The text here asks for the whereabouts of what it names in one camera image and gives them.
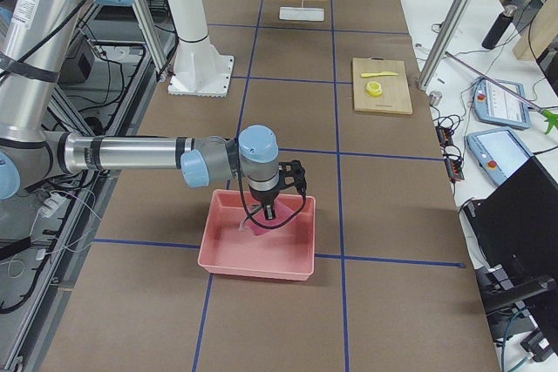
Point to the white rack tray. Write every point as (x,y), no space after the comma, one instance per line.
(301,14)

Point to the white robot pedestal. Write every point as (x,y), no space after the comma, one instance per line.
(199,69)

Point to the yellow plastic knife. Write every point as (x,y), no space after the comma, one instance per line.
(379,74)

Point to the teach pendant tablet near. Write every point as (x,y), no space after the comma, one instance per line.
(500,152)

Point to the black monitor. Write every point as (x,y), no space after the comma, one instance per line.
(516,228)

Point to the aluminium frame post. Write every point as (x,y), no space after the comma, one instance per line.
(442,41)

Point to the teach pendant tablet far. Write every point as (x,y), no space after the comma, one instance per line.
(494,105)

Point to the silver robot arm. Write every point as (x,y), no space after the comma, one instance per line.
(32,55)

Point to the wooden cutting board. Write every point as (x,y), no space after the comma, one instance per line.
(396,97)

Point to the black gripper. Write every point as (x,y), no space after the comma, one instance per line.
(264,197)

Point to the yellow lemon slice toy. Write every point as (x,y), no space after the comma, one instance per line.
(374,89)

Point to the metal reacher grabber stick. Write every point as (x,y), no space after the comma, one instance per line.
(550,117)

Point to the pink cloth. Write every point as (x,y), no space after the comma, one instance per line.
(282,212)

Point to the small silver metal cylinder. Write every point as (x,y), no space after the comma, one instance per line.
(435,98)

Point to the pink plastic bin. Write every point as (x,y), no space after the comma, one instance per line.
(232,244)

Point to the black water bottle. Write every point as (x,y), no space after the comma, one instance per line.
(499,26)

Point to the teach pendant tablet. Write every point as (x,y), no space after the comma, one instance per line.
(500,152)
(494,105)

